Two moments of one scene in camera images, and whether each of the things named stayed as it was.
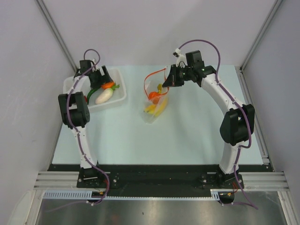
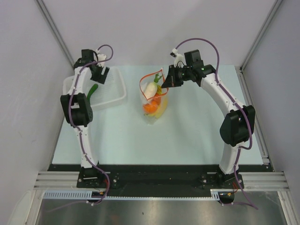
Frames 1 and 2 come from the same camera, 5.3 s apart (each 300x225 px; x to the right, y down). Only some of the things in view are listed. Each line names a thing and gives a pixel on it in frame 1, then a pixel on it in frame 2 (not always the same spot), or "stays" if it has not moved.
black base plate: x=157 y=180 stays
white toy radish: x=106 y=94 to x=151 y=88
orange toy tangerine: x=107 y=85 to x=149 y=108
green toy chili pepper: x=89 y=93 stays
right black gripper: x=172 y=80 stays
